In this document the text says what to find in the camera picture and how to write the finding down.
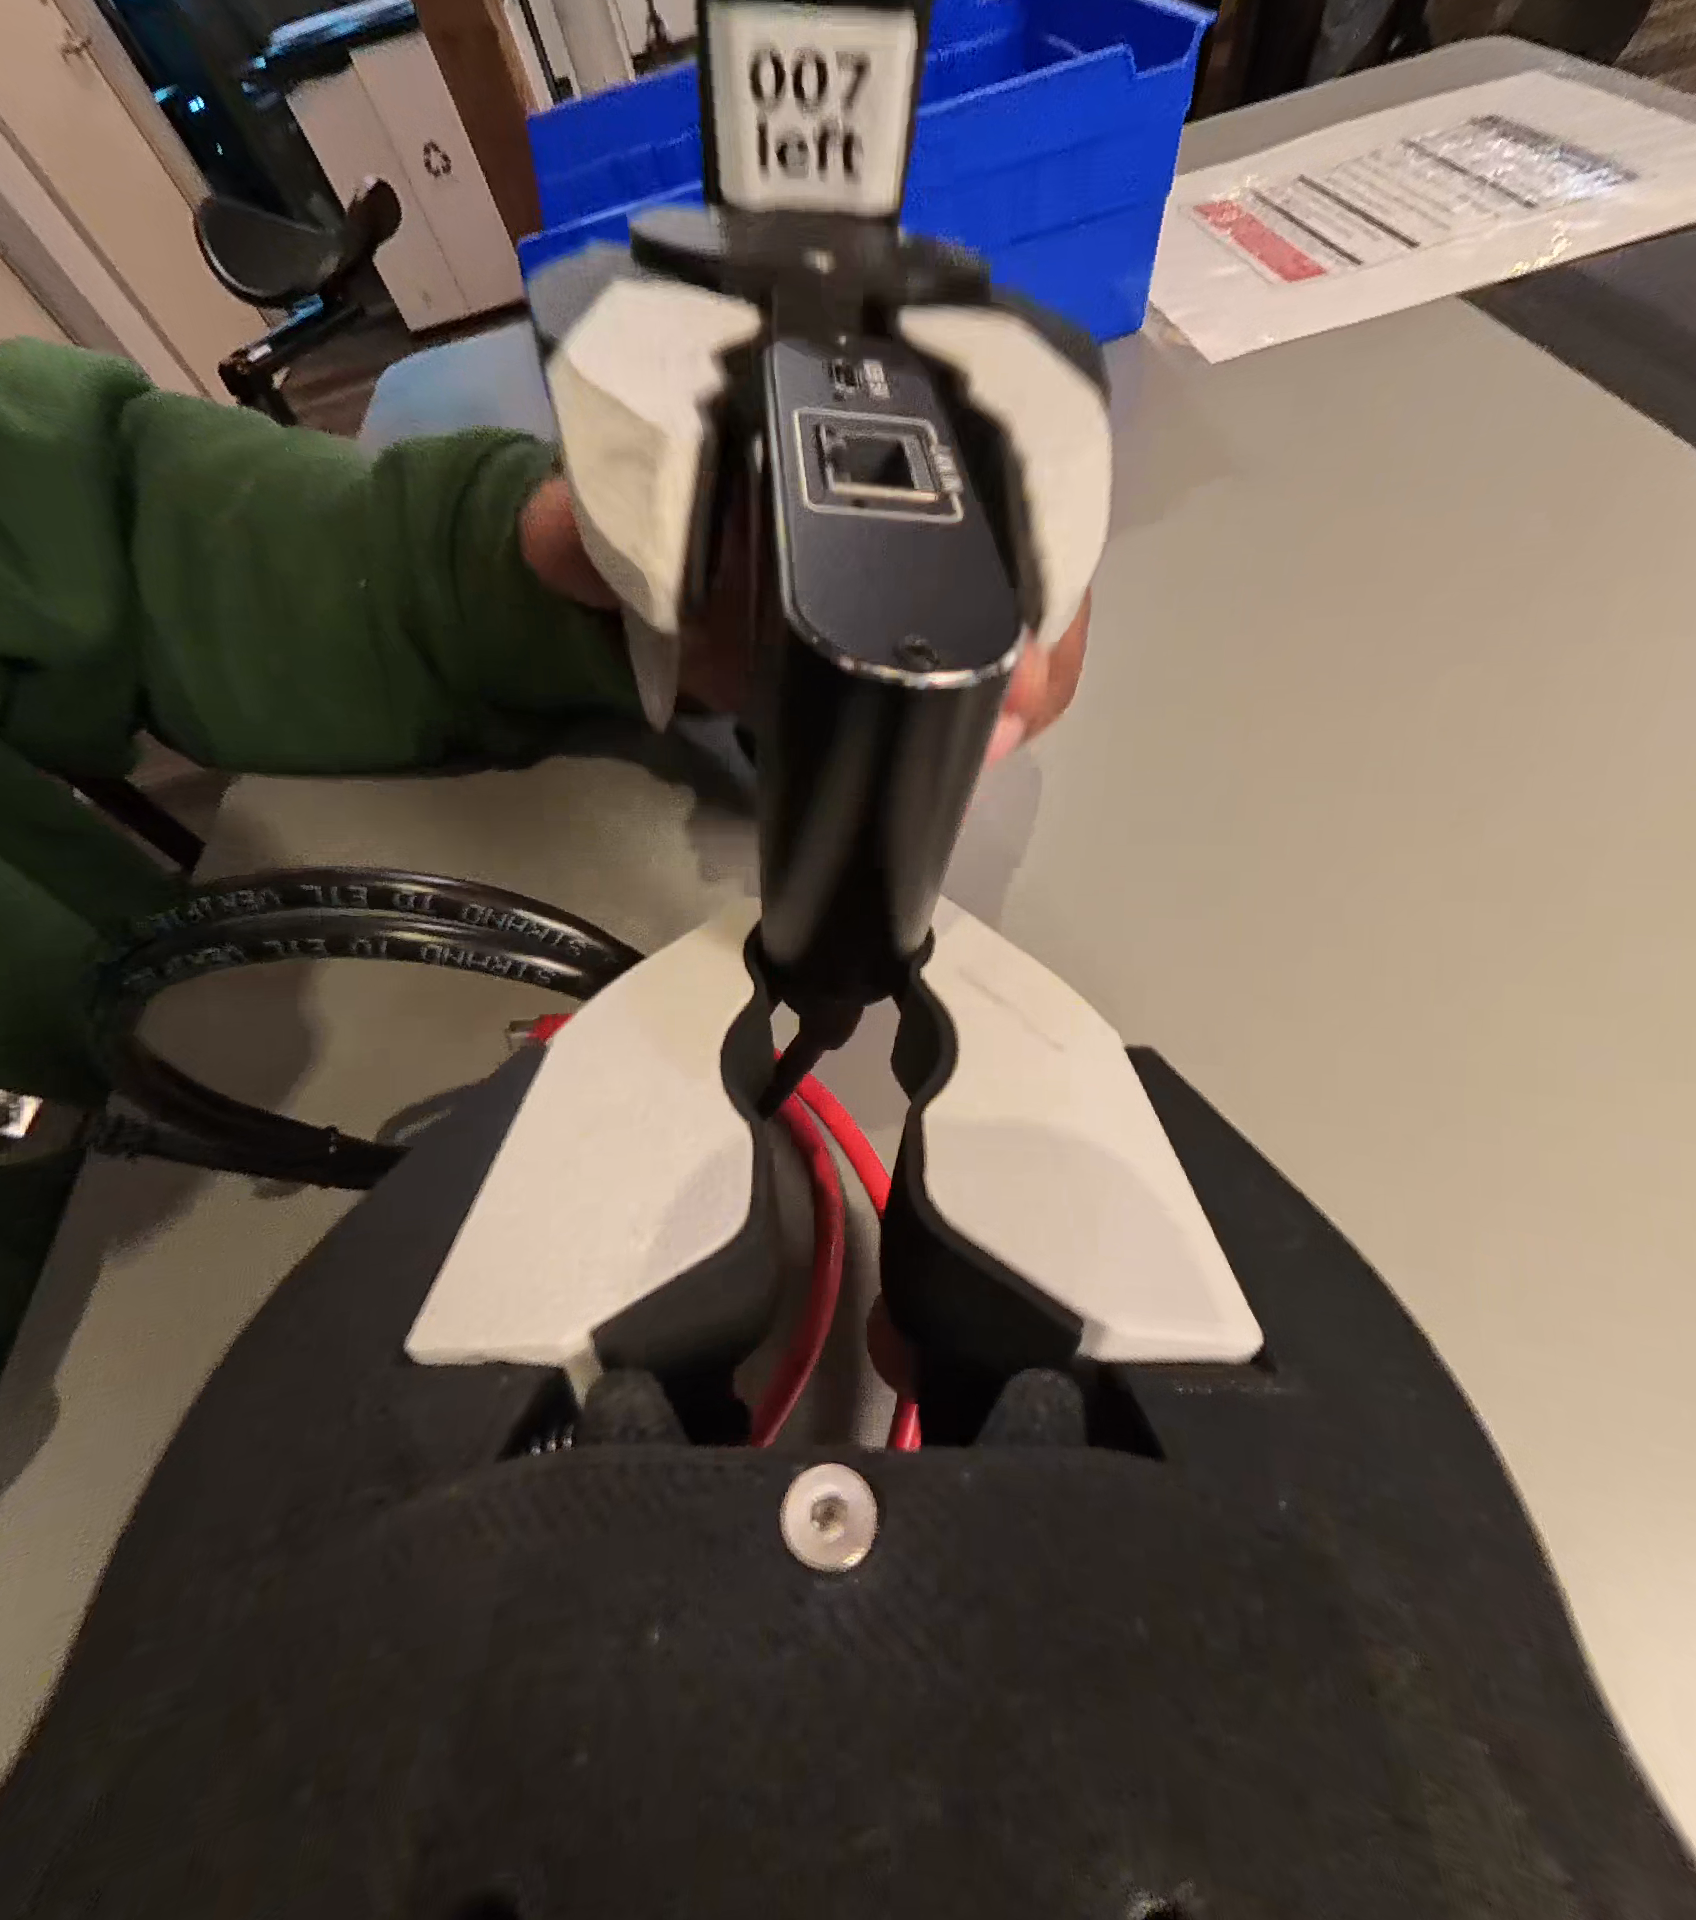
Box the person's left hand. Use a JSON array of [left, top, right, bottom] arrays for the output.
[[517, 474, 1096, 757]]

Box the printed paper sheet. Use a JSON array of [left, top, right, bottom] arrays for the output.
[[1141, 66, 1696, 367]]

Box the red ethernet cable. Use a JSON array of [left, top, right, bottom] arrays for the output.
[[511, 1006, 925, 1458]]

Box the black stool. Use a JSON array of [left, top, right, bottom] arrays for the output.
[[187, 174, 406, 422]]

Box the blue plastic bin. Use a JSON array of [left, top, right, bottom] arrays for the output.
[[511, 0, 1216, 348]]

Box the black ethernet cable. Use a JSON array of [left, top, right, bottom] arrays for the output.
[[0, 869, 880, 1196]]

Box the person's left forearm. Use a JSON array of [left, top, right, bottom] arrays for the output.
[[0, 286, 640, 787]]

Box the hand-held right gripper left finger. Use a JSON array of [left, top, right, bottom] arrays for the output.
[[403, 910, 789, 1376]]

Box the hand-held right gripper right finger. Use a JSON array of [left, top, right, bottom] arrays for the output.
[[878, 899, 1269, 1373]]

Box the black ethernet adapter hub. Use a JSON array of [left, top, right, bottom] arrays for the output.
[[743, 329, 1053, 1007]]

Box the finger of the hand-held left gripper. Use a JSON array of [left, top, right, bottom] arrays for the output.
[[542, 286, 775, 737], [924, 294, 1119, 768]]

